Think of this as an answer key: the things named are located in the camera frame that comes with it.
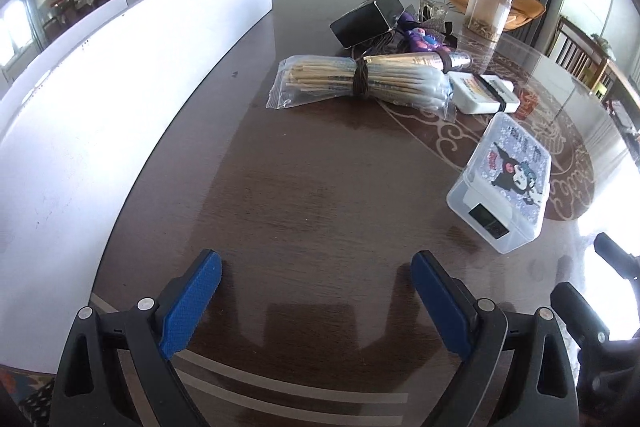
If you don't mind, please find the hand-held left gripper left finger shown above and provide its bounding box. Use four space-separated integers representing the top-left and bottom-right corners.
48 248 223 427

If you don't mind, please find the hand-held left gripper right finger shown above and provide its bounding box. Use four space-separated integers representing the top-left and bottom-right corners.
410 250 581 427

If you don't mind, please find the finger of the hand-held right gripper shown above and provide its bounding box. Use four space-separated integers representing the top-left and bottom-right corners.
550 282 613 350
595 233 640 280

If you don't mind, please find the clear cartoon-print plastic box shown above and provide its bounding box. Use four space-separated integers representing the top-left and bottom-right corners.
446 111 552 255

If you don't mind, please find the purple toy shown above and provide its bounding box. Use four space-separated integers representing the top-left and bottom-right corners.
400 7 448 55

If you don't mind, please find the wooden side table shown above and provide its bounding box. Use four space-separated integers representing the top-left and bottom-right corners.
590 57 640 112

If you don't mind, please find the dark floral cloth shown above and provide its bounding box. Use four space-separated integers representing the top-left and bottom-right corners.
0 367 56 427

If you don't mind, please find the large white partition board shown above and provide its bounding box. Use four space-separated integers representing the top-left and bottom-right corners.
0 0 273 375

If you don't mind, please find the white box with black band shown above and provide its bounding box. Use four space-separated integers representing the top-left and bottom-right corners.
447 72 521 115

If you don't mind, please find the dark wooden chair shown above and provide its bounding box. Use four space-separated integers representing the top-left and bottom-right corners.
547 16 606 80

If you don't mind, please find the silver sequin bow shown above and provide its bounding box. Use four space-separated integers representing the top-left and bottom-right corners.
420 19 475 74

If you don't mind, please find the plastic bag of wooden sticks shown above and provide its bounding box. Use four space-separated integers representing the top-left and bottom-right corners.
265 53 458 124

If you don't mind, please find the orange chair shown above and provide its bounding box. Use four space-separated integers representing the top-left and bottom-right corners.
444 0 546 32

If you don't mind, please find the clear jar with black lid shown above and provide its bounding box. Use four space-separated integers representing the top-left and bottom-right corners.
462 0 515 42

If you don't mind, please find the black cardboard box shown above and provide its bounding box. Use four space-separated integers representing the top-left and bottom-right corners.
330 0 406 50

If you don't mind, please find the clear hair clip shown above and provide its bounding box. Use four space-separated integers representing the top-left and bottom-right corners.
419 0 451 22

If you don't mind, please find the brown hair tie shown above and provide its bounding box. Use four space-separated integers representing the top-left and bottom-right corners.
350 59 372 98

